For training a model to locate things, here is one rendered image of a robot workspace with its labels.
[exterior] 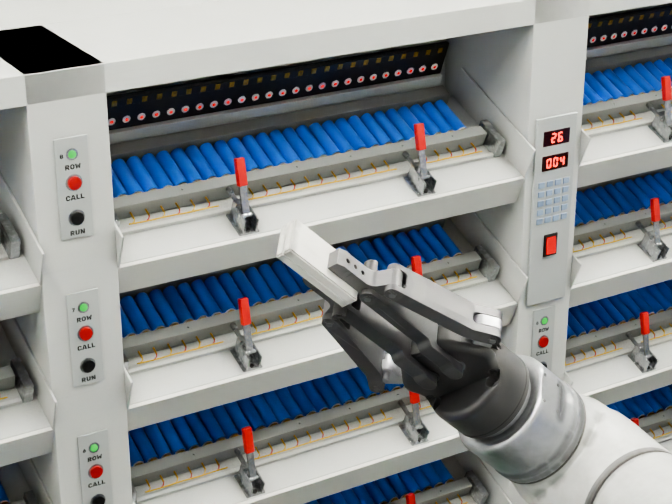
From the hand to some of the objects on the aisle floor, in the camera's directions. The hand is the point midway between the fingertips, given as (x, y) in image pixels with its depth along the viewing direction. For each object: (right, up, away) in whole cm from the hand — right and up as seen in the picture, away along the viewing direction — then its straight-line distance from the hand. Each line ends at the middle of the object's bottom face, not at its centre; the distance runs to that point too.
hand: (319, 263), depth 104 cm
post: (+26, -121, +165) cm, 206 cm away
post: (-34, -135, +132) cm, 192 cm away
